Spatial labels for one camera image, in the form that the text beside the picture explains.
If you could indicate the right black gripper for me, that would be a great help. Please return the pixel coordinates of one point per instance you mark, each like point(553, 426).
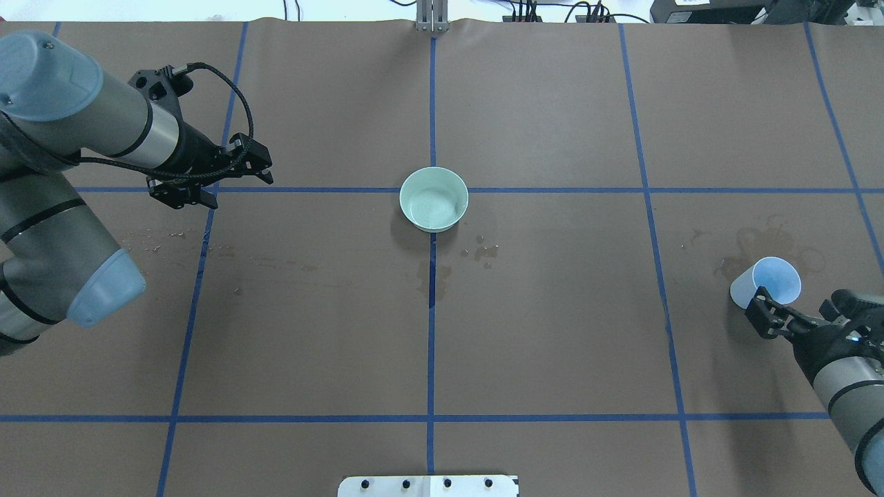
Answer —
point(819, 345)

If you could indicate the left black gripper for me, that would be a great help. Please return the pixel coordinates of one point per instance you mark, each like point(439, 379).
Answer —
point(195, 151)

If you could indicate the light blue plastic cup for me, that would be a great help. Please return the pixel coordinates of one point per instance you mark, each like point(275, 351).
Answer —
point(775, 274)

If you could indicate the mint green ceramic bowl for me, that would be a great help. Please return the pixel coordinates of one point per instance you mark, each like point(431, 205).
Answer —
point(434, 199)

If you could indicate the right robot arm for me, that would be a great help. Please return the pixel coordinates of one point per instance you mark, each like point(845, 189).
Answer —
point(840, 354)

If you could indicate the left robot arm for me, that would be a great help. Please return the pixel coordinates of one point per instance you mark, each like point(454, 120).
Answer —
point(62, 109)

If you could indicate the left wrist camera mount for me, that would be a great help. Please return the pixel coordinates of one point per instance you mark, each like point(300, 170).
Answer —
point(165, 85)

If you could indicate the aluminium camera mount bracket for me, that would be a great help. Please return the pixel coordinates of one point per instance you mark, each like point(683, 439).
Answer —
point(432, 16)

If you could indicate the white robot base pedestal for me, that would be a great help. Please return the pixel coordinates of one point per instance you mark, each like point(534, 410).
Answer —
point(431, 485)

